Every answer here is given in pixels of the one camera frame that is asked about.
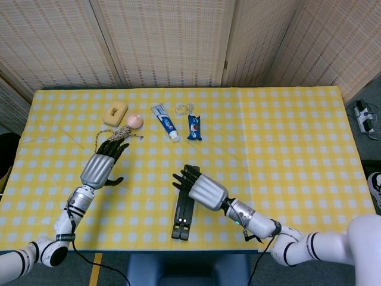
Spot grey power cord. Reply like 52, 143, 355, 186
366, 102, 381, 141

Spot yellow sponge with hole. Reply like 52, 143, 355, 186
102, 100, 129, 126

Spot blue cookie packet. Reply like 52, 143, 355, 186
186, 114, 203, 141

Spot pink peach ball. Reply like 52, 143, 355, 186
127, 113, 144, 129

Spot white black sneaker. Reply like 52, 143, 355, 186
367, 172, 381, 209

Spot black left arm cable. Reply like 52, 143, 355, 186
65, 204, 132, 286

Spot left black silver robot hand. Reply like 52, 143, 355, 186
79, 140, 130, 191

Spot dark blue padded seat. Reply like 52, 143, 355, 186
124, 253, 252, 286

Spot woven folding screen panel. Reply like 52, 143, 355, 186
266, 0, 381, 102
0, 0, 123, 95
221, 0, 304, 87
89, 0, 238, 89
0, 76, 32, 129

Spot white blue toothpaste tube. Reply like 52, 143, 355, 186
151, 103, 182, 142

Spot white power strip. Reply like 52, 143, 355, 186
353, 100, 375, 134

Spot clear plastic ring piece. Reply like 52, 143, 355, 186
174, 102, 196, 116

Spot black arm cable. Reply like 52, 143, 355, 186
242, 207, 276, 286
65, 204, 132, 286

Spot yellow floor tape strip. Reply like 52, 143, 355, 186
89, 253, 103, 286

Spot black folding stand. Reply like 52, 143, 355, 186
171, 164, 201, 240

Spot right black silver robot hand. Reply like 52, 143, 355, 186
171, 166, 229, 212

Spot yellow white checked tablecloth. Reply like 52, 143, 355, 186
0, 86, 381, 253

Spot braided multicolour rope bundle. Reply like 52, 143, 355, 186
93, 125, 145, 157

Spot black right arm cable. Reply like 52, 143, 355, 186
242, 207, 276, 286

